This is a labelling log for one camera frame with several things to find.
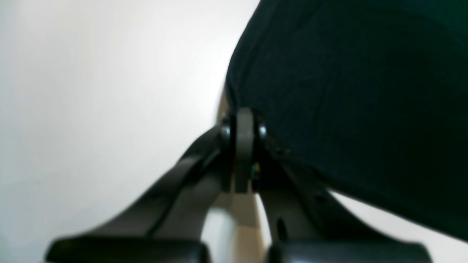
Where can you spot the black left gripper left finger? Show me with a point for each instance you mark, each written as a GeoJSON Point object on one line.
{"type": "Point", "coordinates": [165, 224]}

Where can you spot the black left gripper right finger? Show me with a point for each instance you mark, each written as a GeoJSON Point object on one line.
{"type": "Point", "coordinates": [306, 223]}

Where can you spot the black T-shirt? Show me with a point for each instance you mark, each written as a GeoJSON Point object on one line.
{"type": "Point", "coordinates": [370, 93]}

